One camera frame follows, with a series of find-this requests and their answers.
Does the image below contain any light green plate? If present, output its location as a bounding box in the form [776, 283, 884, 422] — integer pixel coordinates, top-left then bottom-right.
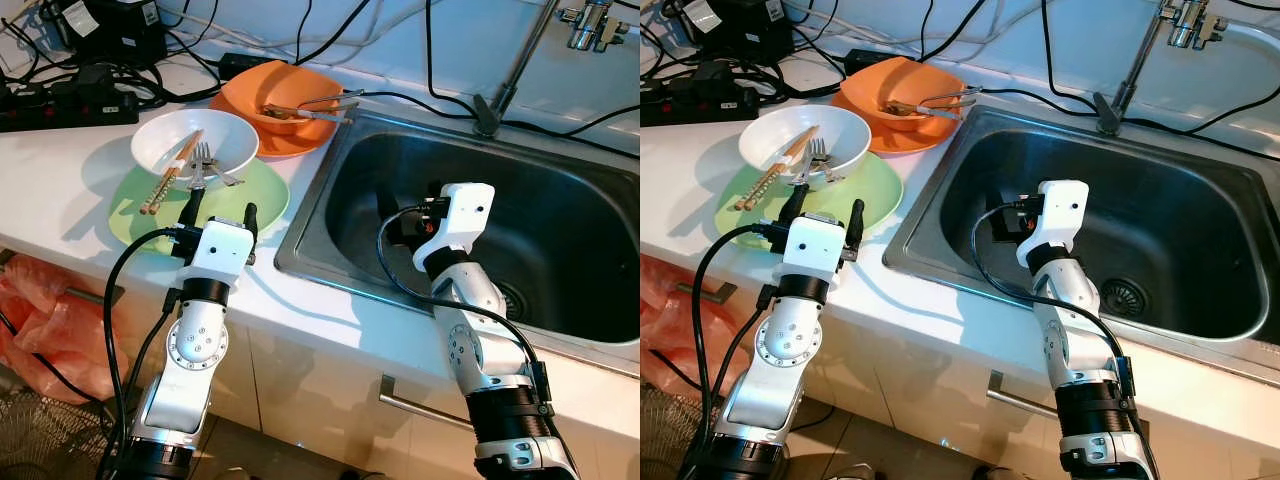
[714, 148, 905, 252]
[107, 150, 292, 254]

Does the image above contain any white bowl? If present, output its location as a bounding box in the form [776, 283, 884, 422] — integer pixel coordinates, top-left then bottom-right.
[129, 107, 262, 183]
[737, 103, 874, 187]

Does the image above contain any orange plate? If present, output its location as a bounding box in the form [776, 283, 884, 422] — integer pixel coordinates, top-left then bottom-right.
[208, 88, 343, 159]
[829, 84, 967, 155]

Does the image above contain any metal sink drain strainer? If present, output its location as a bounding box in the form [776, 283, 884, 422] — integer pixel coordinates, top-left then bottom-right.
[494, 281, 532, 322]
[1099, 277, 1152, 322]

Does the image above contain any orange bowl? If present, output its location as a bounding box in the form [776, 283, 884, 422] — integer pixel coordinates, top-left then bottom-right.
[839, 54, 970, 129]
[221, 59, 347, 133]

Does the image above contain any silver utensil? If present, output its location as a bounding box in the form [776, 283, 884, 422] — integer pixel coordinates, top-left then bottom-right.
[908, 84, 987, 111]
[289, 87, 367, 114]

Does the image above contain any black power strip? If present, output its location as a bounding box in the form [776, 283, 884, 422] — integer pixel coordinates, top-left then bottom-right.
[640, 61, 772, 127]
[0, 67, 142, 134]

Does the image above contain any stainless steel sink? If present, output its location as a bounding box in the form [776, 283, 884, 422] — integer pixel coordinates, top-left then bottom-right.
[882, 99, 1280, 387]
[274, 104, 641, 377]

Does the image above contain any red plastic bag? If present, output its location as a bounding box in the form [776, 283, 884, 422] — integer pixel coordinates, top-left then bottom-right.
[640, 252, 723, 403]
[0, 254, 127, 407]

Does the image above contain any small black power brick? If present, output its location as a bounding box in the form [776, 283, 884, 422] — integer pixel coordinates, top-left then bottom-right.
[217, 51, 292, 82]
[844, 47, 912, 77]

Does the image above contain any grey chrome faucet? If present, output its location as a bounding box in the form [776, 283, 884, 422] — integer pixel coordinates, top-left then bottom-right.
[1092, 0, 1230, 137]
[471, 0, 632, 139]

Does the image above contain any black labelled adapter box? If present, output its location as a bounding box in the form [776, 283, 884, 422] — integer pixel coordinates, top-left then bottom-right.
[54, 0, 170, 67]
[679, 0, 792, 62]

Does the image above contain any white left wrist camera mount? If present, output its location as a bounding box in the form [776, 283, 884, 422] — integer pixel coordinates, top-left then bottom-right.
[187, 221, 257, 292]
[784, 211, 857, 292]

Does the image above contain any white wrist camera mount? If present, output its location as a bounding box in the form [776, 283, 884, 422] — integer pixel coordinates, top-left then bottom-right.
[187, 221, 257, 292]
[784, 211, 857, 292]
[412, 182, 497, 274]
[1016, 179, 1092, 270]

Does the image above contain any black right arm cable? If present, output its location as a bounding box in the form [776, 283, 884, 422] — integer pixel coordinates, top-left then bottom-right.
[968, 202, 1133, 383]
[376, 204, 548, 401]

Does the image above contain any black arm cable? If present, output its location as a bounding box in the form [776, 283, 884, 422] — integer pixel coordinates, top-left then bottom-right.
[688, 223, 793, 480]
[376, 204, 548, 401]
[98, 227, 193, 480]
[968, 202, 1133, 383]

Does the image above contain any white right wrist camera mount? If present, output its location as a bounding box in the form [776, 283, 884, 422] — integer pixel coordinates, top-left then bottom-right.
[412, 182, 497, 274]
[1016, 179, 1092, 270]

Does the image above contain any grey cabinet handle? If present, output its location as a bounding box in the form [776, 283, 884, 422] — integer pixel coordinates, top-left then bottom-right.
[0, 249, 127, 306]
[640, 250, 733, 303]

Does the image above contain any golden handled utensil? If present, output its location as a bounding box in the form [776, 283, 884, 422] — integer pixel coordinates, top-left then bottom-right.
[879, 97, 973, 122]
[262, 100, 354, 125]

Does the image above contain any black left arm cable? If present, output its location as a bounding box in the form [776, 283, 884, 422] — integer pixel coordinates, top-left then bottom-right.
[688, 223, 793, 480]
[98, 227, 193, 480]

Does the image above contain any long silver drawer handle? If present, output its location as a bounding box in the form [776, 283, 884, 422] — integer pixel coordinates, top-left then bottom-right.
[377, 374, 477, 434]
[986, 369, 1063, 422]

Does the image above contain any black power cable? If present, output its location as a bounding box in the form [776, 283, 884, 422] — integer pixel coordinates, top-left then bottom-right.
[423, 0, 483, 114]
[1038, 0, 1101, 111]

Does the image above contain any black wire fan guard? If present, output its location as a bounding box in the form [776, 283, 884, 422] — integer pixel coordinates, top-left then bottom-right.
[0, 384, 117, 480]
[640, 384, 713, 480]

